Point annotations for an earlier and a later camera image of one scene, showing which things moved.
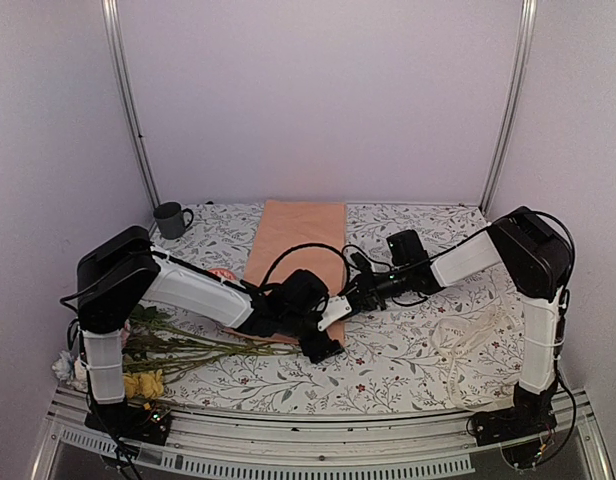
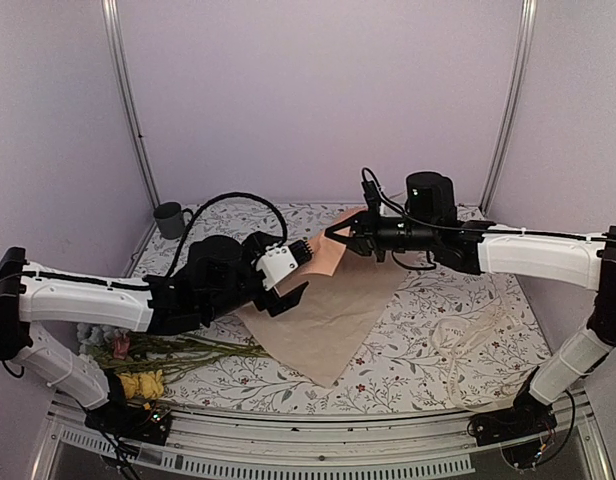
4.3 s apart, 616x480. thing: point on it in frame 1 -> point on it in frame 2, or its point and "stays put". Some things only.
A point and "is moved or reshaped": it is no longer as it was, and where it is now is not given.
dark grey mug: x=170 y=219 stays put
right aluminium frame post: x=529 y=11 stays put
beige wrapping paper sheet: x=285 y=225 is moved or reshaped
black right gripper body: x=376 y=292 -> x=417 y=234
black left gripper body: x=316 y=350 -> x=223 y=303
